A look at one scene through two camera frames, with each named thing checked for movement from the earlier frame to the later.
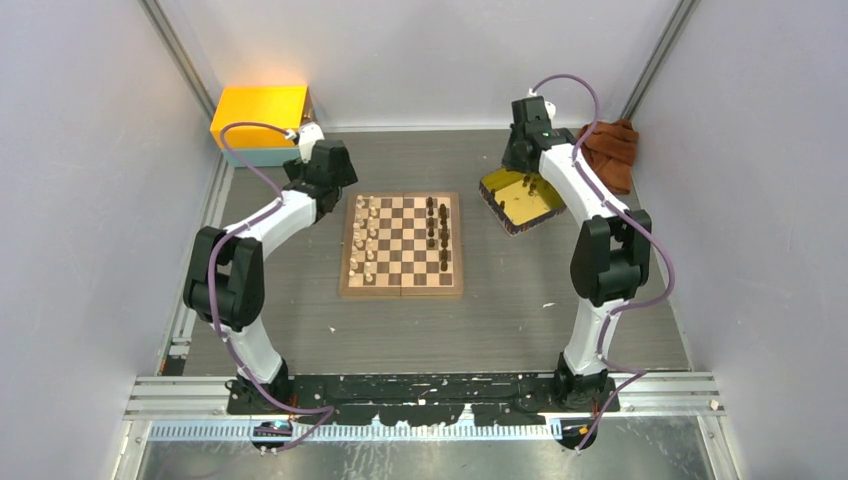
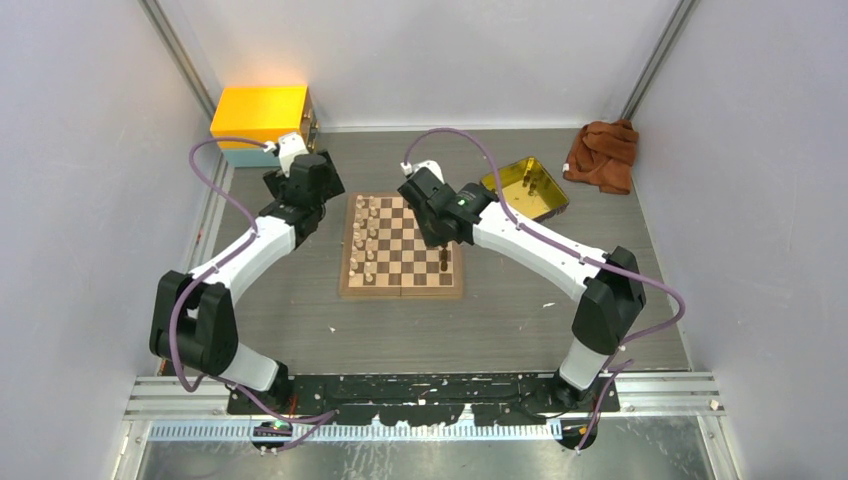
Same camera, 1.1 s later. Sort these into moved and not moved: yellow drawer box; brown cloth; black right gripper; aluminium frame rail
Moved: black right gripper
Not moved: aluminium frame rail; yellow drawer box; brown cloth
